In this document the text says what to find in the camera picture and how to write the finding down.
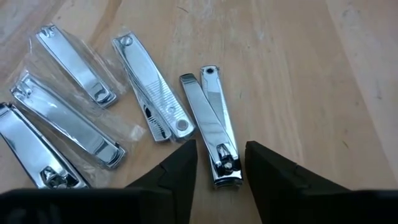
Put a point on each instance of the unbagged silver nail clipper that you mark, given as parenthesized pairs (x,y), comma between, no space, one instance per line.
(208,124)

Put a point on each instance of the bagged nail clipper with file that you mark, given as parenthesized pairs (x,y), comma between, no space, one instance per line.
(149,81)

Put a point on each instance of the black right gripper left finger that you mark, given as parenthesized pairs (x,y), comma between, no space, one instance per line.
(174,186)

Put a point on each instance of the bagged silver nail clipper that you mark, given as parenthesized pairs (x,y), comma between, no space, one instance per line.
(65,118)
(74,65)
(28,149)

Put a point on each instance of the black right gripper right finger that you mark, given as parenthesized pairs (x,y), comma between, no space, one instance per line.
(286,193)

